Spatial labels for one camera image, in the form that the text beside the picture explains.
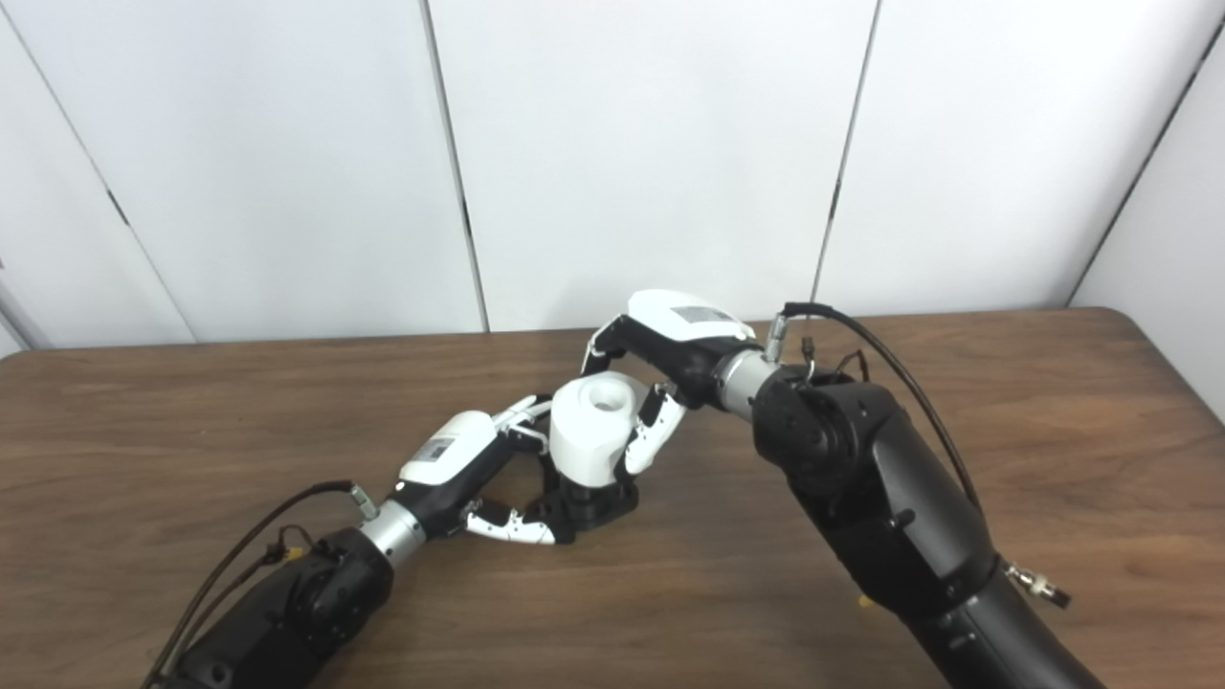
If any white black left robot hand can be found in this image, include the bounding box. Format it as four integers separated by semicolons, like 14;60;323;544
394;392;575;546

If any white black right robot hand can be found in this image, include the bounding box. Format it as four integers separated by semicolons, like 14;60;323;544
581;290;757;479

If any round white plastic piece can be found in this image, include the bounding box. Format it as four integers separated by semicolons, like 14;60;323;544
548;372;652;487

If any black flanged holder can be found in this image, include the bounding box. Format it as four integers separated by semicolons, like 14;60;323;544
541;474;640;542

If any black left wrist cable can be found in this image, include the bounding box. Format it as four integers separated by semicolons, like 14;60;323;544
142;480;379;689

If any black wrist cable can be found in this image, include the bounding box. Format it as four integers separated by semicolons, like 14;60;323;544
766;302;1073;609
142;480;379;689

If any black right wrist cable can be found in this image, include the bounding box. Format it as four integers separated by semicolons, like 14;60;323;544
766;302;1073;609

